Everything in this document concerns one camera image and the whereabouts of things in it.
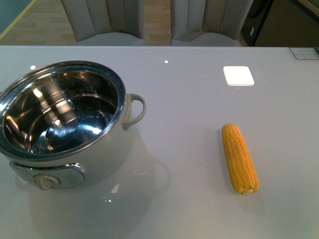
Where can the left beige upholstered chair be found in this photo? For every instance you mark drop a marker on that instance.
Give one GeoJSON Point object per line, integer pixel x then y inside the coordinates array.
{"type": "Point", "coordinates": [106, 22]}

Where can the right beige upholstered chair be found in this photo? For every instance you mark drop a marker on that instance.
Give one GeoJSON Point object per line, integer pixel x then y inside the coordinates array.
{"type": "Point", "coordinates": [208, 23]}

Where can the table corner label sticker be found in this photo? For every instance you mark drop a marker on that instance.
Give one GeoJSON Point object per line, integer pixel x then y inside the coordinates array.
{"type": "Point", "coordinates": [305, 53]}

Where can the white electric cooking pot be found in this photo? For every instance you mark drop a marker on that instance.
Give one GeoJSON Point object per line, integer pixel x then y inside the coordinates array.
{"type": "Point", "coordinates": [67, 124]}

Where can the beige upholstered chair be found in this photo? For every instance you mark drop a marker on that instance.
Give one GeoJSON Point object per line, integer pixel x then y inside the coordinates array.
{"type": "Point", "coordinates": [208, 23]}
{"type": "Point", "coordinates": [106, 22]}

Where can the brown sofa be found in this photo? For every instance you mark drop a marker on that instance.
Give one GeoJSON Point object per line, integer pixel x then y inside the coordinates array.
{"type": "Point", "coordinates": [289, 24]}

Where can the yellow corn cob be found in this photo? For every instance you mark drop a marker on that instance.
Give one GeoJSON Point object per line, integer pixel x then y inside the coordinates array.
{"type": "Point", "coordinates": [241, 168]}

